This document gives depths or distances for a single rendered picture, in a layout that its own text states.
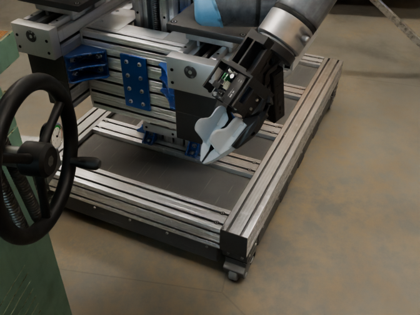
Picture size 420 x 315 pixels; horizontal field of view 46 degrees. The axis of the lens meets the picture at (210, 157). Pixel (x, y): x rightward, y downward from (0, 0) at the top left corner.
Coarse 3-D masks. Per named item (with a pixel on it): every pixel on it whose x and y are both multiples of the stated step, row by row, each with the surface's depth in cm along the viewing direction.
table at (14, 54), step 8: (8, 32) 103; (0, 40) 100; (8, 40) 102; (0, 48) 100; (8, 48) 102; (16, 48) 105; (0, 56) 100; (8, 56) 103; (16, 56) 106; (0, 64) 100; (8, 64) 103; (0, 72) 101
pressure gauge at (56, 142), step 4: (44, 124) 113; (56, 124) 114; (60, 124) 116; (56, 128) 114; (60, 128) 116; (40, 132) 112; (56, 132) 115; (60, 132) 117; (40, 136) 112; (52, 136) 113; (60, 136) 117; (52, 140) 113; (56, 140) 115; (60, 140) 117; (52, 144) 113; (56, 144) 115; (60, 144) 117; (56, 148) 115
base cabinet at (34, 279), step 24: (24, 216) 117; (0, 240) 107; (48, 240) 131; (0, 264) 108; (24, 264) 119; (48, 264) 132; (0, 288) 110; (24, 288) 120; (48, 288) 134; (0, 312) 111; (24, 312) 122; (48, 312) 135
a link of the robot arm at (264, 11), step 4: (264, 0) 81; (268, 0) 81; (272, 0) 81; (276, 0) 81; (264, 4) 81; (268, 4) 81; (272, 4) 81; (264, 8) 81; (268, 8) 81; (260, 12) 82; (264, 12) 82; (260, 16) 82; (264, 16) 82; (260, 20) 83; (260, 24) 84
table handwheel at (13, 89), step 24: (24, 96) 75; (0, 120) 71; (48, 120) 87; (72, 120) 93; (0, 144) 70; (24, 144) 82; (48, 144) 83; (72, 144) 95; (0, 168) 71; (24, 168) 81; (48, 168) 83; (72, 168) 96; (0, 192) 71; (0, 216) 73; (48, 216) 89; (24, 240) 80
